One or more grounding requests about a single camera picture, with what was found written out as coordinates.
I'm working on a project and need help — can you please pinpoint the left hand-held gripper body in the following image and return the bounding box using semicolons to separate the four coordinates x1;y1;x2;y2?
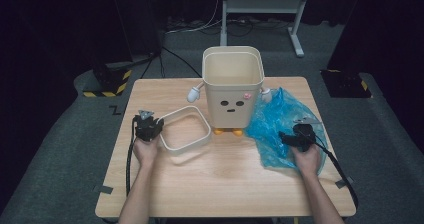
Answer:
133;109;158;142

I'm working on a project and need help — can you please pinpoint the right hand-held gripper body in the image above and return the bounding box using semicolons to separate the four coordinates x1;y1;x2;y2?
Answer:
293;116;323;152

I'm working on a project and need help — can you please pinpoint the blue plastic bag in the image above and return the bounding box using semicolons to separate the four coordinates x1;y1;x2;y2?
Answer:
244;87;329;177

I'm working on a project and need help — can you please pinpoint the cream bin rim ring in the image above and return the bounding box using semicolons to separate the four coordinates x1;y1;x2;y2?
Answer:
159;105;213;157

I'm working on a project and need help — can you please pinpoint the cream trash bin with face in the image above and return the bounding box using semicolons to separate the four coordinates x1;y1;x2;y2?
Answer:
186;45;274;138

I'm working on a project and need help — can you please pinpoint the person's left hand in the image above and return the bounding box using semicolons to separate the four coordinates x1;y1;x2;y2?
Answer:
133;137;160;168

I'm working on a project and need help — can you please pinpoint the person's right hand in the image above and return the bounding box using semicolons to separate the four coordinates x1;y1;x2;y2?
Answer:
291;144;323;179

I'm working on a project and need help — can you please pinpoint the black zigzag floor tape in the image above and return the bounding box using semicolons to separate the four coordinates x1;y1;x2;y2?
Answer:
108;104;126;116

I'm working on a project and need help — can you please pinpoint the black stand base striped tape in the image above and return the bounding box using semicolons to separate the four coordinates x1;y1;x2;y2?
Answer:
83;62;133;98
319;68;373;99

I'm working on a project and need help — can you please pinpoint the grey tape piece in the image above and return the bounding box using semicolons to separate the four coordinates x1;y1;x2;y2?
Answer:
93;184;114;195
334;176;355;189

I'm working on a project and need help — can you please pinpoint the black curtain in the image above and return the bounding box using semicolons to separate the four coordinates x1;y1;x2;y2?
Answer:
0;0;164;192
328;0;424;145

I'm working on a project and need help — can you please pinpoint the white-framed desk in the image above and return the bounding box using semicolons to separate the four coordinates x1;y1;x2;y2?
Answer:
219;0;313;58

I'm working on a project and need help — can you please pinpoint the long black floor cable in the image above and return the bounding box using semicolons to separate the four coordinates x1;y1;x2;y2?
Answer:
161;46;203;78

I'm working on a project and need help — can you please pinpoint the white floor cable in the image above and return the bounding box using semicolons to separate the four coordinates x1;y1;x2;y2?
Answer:
164;0;223;35

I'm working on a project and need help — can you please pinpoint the bundle of black floor cables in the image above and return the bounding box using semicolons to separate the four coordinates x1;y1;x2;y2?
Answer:
226;17;291;38

